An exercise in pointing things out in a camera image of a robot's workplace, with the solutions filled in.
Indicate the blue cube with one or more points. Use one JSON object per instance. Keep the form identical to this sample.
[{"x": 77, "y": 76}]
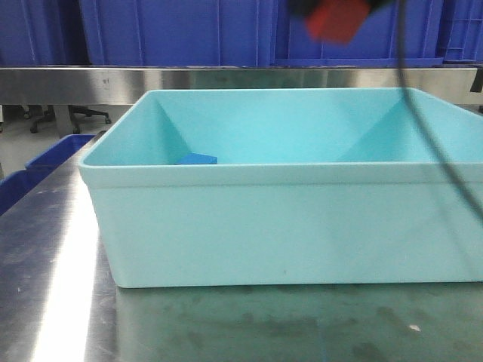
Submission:
[{"x": 196, "y": 159}]

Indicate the blue crate left on shelf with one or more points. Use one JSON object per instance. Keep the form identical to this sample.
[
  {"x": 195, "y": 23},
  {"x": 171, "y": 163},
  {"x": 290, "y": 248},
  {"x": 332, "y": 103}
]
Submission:
[{"x": 42, "y": 33}]

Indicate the light cyan plastic tub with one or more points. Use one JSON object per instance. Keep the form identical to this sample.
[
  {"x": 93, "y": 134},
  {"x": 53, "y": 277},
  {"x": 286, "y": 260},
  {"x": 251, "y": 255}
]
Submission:
[{"x": 311, "y": 186}]

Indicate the blue ribbed crate with label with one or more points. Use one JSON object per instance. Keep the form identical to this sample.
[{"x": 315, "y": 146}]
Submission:
[{"x": 436, "y": 32}]

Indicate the blue bin beside table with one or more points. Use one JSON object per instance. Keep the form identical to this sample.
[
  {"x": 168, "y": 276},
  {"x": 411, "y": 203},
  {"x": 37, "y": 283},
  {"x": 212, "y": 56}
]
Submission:
[{"x": 16, "y": 185}]

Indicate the stainless steel shelf rail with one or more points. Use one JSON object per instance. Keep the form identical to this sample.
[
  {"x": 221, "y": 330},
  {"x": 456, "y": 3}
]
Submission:
[{"x": 64, "y": 85}]

